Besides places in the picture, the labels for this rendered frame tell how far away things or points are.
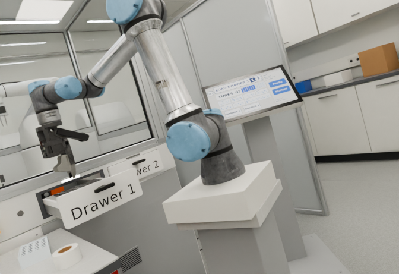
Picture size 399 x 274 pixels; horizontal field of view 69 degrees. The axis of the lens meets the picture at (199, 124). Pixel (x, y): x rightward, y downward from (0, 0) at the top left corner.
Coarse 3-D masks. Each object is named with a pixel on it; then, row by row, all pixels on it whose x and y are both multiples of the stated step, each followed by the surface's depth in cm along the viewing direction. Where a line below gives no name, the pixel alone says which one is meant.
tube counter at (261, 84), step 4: (252, 84) 172; (256, 84) 171; (260, 84) 171; (264, 84) 170; (240, 88) 172; (244, 88) 172; (248, 88) 171; (252, 88) 170; (256, 88) 170; (236, 92) 171; (240, 92) 170; (244, 92) 170
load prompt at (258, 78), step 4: (256, 76) 175; (260, 76) 175; (240, 80) 176; (244, 80) 175; (248, 80) 175; (252, 80) 174; (256, 80) 173; (260, 80) 173; (224, 84) 176; (228, 84) 176; (232, 84) 175; (236, 84) 174; (240, 84) 174; (244, 84) 173; (216, 88) 176; (220, 88) 175; (224, 88) 175; (228, 88) 174; (232, 88) 173; (216, 92) 174; (220, 92) 173
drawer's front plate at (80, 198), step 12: (132, 168) 111; (108, 180) 104; (120, 180) 107; (132, 180) 110; (72, 192) 96; (84, 192) 98; (108, 192) 103; (60, 204) 93; (72, 204) 95; (84, 204) 98; (108, 204) 103; (120, 204) 106; (72, 216) 95; (84, 216) 97
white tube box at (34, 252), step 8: (40, 240) 99; (24, 248) 95; (32, 248) 92; (40, 248) 89; (48, 248) 90; (24, 256) 87; (32, 256) 88; (40, 256) 89; (48, 256) 90; (24, 264) 87; (32, 264) 88
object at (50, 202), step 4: (52, 196) 123; (44, 200) 119; (48, 200) 114; (52, 200) 111; (44, 204) 120; (48, 204) 114; (52, 204) 109; (56, 204) 104; (48, 208) 115; (52, 208) 109; (56, 208) 104; (48, 212) 117; (52, 212) 111; (56, 212) 106; (56, 216) 109; (60, 216) 103
